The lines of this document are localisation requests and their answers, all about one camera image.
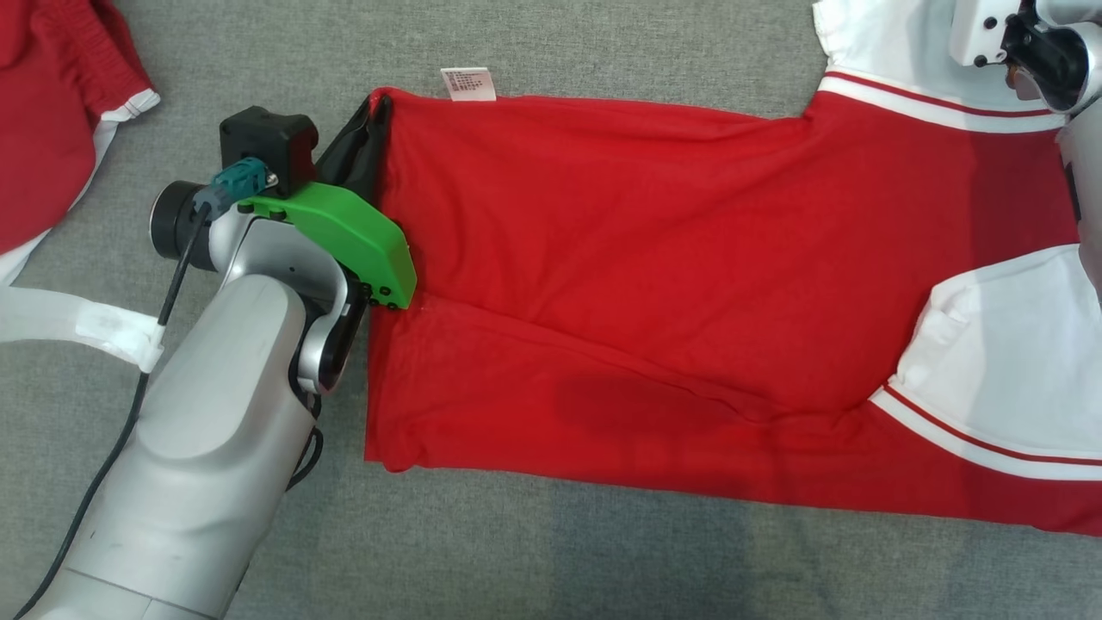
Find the red jersey with white hem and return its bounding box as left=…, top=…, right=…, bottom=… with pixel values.
left=0, top=0, right=163, bottom=287

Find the thin black cable loop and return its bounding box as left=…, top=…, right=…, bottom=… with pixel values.
left=286, top=392, right=326, bottom=492

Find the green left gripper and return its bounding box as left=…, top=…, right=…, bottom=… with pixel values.
left=237, top=92, right=419, bottom=325

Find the white tape strip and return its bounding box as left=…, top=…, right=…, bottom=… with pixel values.
left=0, top=284, right=166, bottom=373

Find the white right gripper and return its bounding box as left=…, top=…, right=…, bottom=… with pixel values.
left=949, top=0, right=1027, bottom=69

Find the red jersey with white sleeves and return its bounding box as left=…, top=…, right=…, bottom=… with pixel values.
left=362, top=0, right=1102, bottom=537

